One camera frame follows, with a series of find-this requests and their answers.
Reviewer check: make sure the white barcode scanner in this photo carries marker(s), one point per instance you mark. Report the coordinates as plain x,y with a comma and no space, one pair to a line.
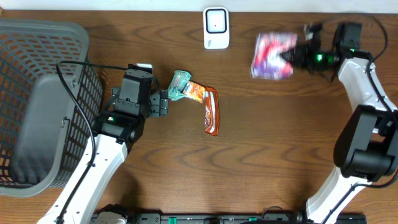
216,33

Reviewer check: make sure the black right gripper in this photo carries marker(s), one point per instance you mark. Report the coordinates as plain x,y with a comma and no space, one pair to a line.
300,53

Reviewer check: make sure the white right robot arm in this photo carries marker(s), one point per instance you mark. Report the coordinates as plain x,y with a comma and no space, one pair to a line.
365,153

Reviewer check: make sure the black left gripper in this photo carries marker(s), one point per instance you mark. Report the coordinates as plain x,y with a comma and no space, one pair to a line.
156,103

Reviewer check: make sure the grey plastic basket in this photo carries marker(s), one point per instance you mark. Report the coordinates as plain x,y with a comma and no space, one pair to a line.
48,94

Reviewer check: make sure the red purple tissue pack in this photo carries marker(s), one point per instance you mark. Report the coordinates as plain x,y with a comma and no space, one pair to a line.
267,62

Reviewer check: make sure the long orange red snack bag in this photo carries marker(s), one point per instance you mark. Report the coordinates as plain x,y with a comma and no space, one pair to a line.
212,111

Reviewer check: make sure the green snack packet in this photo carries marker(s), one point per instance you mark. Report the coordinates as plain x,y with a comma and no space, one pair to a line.
177,85

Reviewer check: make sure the small orange snack packet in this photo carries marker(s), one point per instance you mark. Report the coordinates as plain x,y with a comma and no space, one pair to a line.
194,91

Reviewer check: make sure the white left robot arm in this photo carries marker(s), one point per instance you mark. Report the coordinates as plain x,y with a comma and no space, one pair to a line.
112,135

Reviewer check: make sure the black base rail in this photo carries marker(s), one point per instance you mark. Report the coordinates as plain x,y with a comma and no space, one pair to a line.
118,214

